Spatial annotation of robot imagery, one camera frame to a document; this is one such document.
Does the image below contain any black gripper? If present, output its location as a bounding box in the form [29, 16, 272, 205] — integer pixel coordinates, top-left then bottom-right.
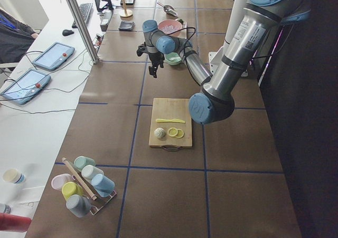
[148, 52, 164, 78]

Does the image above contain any white plastic spoon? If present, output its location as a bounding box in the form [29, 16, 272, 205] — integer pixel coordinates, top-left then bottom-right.
[168, 57, 181, 61]

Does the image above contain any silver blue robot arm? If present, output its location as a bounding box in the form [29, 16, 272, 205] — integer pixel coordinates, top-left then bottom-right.
[137, 0, 311, 125]

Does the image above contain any small green bowl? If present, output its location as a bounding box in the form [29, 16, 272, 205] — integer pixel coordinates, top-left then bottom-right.
[164, 52, 182, 65]

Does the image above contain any pink bowl of ice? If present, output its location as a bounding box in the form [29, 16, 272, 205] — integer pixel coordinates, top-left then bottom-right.
[158, 20, 183, 37]

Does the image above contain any steel ice scoop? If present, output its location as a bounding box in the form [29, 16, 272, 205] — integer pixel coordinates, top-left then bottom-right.
[157, 2, 178, 17]

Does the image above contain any beige serving tray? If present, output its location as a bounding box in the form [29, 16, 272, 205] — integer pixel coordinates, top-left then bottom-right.
[179, 21, 187, 39]

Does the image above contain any yellow plastic knife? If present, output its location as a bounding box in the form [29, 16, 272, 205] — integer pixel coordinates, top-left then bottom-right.
[155, 118, 186, 123]

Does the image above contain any folded grey cloth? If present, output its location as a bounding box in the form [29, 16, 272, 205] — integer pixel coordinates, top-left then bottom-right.
[118, 21, 135, 31]

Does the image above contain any bamboo cutting board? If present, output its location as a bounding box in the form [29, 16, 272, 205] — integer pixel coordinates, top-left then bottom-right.
[149, 98, 193, 148]

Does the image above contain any wooden stand with round base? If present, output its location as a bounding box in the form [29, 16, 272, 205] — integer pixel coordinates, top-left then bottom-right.
[119, 0, 133, 18]

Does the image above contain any white steamed bun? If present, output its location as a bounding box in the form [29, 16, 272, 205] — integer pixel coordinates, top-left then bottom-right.
[154, 127, 166, 139]

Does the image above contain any upper lemon slice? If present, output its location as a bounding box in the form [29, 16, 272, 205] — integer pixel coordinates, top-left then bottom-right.
[167, 127, 179, 137]

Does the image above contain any lemon slice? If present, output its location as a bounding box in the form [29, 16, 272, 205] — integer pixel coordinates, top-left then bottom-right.
[167, 127, 179, 137]
[175, 128, 184, 138]

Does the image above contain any lower lemon slice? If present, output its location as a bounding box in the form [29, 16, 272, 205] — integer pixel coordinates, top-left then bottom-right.
[175, 128, 184, 138]

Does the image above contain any black keyboard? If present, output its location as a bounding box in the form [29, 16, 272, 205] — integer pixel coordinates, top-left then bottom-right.
[79, 3, 93, 24]

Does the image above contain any black computer mouse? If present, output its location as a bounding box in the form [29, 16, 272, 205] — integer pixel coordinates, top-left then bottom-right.
[62, 30, 74, 36]

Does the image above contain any upper blue teach pendant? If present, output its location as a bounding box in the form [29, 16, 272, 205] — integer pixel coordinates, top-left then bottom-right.
[32, 42, 75, 71]

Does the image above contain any blue teach pendant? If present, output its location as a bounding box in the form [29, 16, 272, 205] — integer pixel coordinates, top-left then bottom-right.
[1, 68, 51, 105]
[32, 42, 75, 71]

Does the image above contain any green cup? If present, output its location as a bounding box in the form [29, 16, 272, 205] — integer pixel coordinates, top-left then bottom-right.
[73, 156, 96, 171]

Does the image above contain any white cup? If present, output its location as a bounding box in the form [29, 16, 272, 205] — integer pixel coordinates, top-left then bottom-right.
[81, 165, 104, 182]

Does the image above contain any blue cup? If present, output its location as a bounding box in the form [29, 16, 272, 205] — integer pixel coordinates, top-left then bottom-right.
[91, 174, 115, 197]

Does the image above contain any lower blue teach pendant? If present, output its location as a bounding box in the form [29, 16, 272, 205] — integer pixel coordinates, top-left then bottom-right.
[1, 68, 51, 105]

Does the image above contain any seated person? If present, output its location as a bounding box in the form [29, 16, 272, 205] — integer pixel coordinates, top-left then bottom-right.
[0, 9, 38, 63]

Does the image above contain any yellow cup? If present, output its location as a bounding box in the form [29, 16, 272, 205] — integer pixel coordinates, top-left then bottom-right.
[61, 182, 83, 201]

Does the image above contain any pink cup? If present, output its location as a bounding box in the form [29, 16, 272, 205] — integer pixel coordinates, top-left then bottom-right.
[51, 173, 73, 191]

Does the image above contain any grey cup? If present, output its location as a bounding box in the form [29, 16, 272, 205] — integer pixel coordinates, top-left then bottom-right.
[66, 194, 92, 217]

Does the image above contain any paper cup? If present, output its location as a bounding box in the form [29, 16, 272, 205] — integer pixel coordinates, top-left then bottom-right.
[2, 168, 25, 184]

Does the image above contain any red bottle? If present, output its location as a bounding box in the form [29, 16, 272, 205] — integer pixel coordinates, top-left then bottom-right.
[1, 213, 32, 233]

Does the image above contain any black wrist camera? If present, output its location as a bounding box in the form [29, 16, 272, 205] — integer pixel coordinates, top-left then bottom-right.
[136, 43, 148, 56]

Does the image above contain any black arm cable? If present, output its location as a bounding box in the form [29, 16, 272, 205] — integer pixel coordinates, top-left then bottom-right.
[171, 26, 198, 62]

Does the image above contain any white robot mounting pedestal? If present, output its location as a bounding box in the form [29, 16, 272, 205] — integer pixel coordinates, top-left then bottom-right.
[209, 0, 247, 74]

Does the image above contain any aluminium frame post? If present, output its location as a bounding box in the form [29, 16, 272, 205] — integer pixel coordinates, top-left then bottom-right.
[66, 0, 99, 64]

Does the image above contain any wire cup rack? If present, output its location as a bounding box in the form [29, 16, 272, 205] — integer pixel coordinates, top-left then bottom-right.
[62, 158, 117, 216]

